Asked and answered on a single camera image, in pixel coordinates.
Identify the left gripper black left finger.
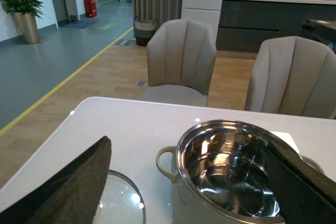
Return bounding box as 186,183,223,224
1,136,112,223

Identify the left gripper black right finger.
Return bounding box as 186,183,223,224
265,140,335,223

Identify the glass pot lid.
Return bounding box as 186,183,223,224
93,170,146,224

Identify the white electric cooking pot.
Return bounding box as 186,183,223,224
155,119,326,224

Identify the right beige upholstered chair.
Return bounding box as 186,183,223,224
244,36,335,119

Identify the beige upholstered chair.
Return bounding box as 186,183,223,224
244,36,335,119
138,19,217,106

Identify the left beige upholstered chair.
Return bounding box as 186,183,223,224
138,19,217,106

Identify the woven laundry basket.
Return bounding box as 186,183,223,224
134,16,158,46

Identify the dark kitchen counter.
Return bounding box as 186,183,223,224
216,0,335,52

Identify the red bin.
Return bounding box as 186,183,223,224
84,0,97,17

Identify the green potted plant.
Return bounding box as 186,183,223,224
1,0,43,44

